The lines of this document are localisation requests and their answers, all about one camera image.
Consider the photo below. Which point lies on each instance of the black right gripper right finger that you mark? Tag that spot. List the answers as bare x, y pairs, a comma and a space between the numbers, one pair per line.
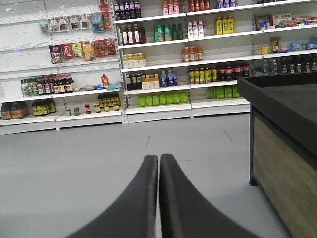
185, 213

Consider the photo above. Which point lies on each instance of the white store shelving unit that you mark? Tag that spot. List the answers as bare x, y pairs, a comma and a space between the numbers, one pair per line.
69, 63

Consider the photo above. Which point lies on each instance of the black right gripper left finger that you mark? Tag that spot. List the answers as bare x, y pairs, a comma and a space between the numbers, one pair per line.
133, 213

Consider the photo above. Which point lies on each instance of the black wood display table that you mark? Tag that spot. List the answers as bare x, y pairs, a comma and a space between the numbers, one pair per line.
283, 146

